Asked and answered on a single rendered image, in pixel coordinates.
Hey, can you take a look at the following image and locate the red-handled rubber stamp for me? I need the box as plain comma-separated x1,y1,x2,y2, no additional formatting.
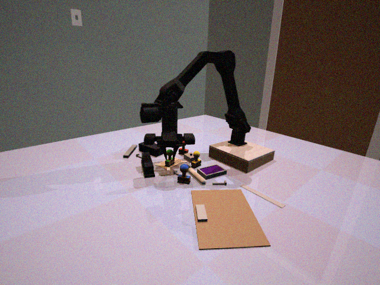
179,141,188,155

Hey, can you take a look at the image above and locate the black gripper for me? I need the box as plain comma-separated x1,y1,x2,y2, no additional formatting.
144,121,195,160

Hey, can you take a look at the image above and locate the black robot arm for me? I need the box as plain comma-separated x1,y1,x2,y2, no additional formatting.
140,50,251,148

